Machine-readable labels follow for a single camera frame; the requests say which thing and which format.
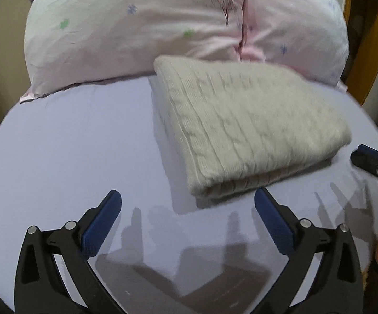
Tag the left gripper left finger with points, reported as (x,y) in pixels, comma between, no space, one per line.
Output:
(39,287)

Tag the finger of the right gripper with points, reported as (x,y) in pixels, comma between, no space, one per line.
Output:
(365,158)

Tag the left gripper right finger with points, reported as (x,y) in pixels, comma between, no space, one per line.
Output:
(337,286)

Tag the cream cable-knit sweater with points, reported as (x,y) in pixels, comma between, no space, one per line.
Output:
(240,126)

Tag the wooden headboard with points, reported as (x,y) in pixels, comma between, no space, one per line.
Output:
(361,68)

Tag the pink floral pillow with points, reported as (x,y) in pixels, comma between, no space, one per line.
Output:
(69,42)

